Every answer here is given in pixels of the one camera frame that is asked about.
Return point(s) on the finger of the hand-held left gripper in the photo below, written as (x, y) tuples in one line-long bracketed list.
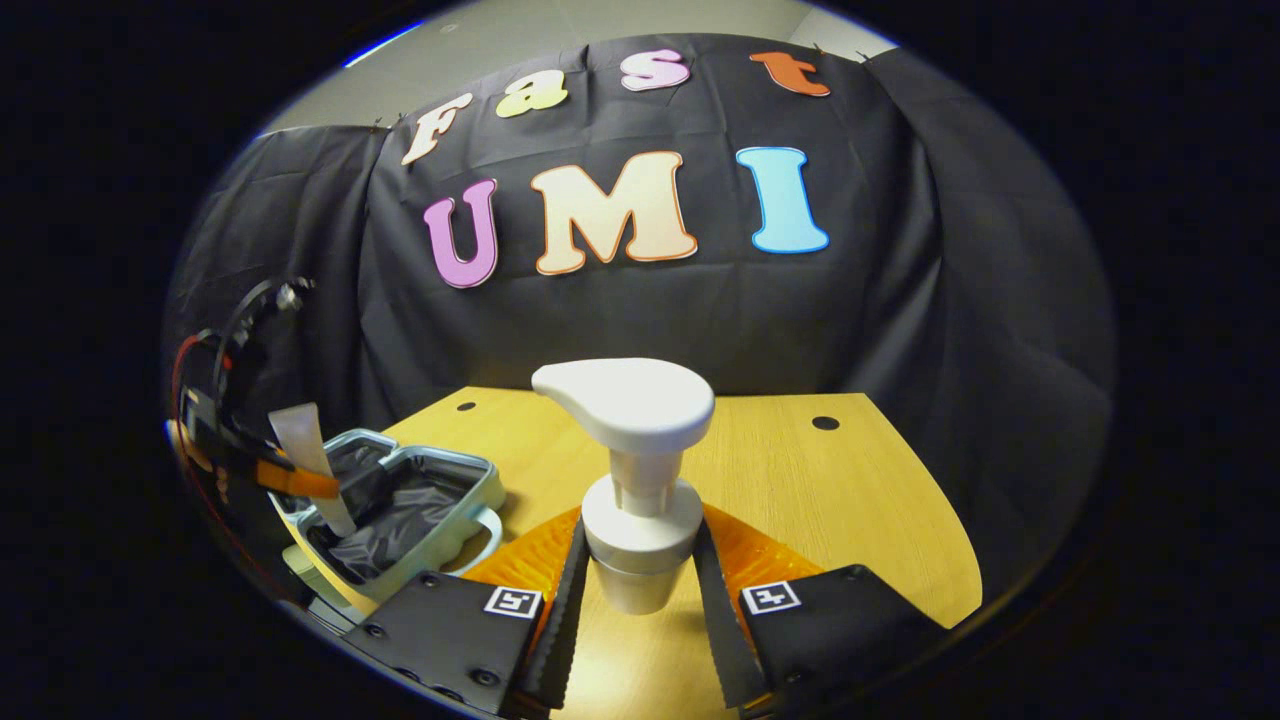
[(300, 480)]

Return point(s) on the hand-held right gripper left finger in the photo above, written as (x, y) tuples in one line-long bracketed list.
[(565, 620)]

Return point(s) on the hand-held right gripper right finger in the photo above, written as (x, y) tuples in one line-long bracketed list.
[(725, 630)]

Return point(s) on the white skin care tube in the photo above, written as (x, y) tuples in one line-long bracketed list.
[(300, 440)]

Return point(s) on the pale green object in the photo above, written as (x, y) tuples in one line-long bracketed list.
[(315, 590)]

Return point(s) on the black backdrop cloth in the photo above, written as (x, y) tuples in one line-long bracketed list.
[(700, 320)]

